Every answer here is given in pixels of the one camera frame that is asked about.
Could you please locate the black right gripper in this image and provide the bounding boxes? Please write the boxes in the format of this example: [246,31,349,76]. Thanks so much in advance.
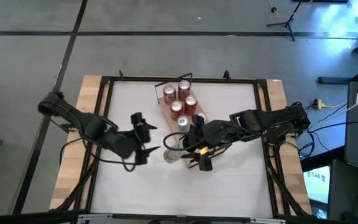
[182,114,226,172]

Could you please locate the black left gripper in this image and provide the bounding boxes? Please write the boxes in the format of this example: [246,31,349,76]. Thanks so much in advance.
[131,112,162,166]

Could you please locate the red Coke Zero can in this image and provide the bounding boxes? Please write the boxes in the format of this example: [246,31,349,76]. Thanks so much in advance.
[183,95,198,116]
[170,100,185,122]

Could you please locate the red Coca-Cola classic can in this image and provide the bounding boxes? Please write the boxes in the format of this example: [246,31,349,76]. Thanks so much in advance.
[177,80,191,102]
[162,84,177,105]

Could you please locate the black stand base beam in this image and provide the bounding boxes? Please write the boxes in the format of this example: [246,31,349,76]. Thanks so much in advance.
[318,62,358,85]

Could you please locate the black tripod stand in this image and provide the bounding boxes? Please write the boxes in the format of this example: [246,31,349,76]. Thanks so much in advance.
[265,0,315,42]

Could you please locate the wooden shelf with black frame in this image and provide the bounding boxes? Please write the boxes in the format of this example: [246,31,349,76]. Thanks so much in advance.
[154,73,232,170]

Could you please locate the black table frame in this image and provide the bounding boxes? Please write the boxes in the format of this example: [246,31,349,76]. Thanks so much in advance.
[50,70,312,224]

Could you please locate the black floor cable bundle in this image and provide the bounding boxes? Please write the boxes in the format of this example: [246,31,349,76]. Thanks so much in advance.
[289,105,347,159]

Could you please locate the power strip with yellow cord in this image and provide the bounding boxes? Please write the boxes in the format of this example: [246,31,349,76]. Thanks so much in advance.
[311,98,348,110]

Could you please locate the white cable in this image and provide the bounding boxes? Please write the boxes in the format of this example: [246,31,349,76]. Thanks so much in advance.
[334,89,358,116]

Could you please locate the yellow floor cable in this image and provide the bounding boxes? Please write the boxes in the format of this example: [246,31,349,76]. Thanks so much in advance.
[267,0,313,18]

